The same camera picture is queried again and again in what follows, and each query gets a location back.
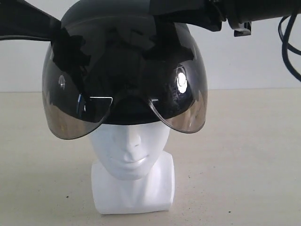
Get black helmet with tinted visor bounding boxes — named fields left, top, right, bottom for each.
left=42, top=0, right=208, bottom=140

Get white mannequin head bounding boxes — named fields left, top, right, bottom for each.
left=89, top=122, right=175, bottom=215

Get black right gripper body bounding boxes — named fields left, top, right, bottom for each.
left=207, top=0, right=301, bottom=31

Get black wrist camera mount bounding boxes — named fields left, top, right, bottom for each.
left=234, top=22, right=252, bottom=37

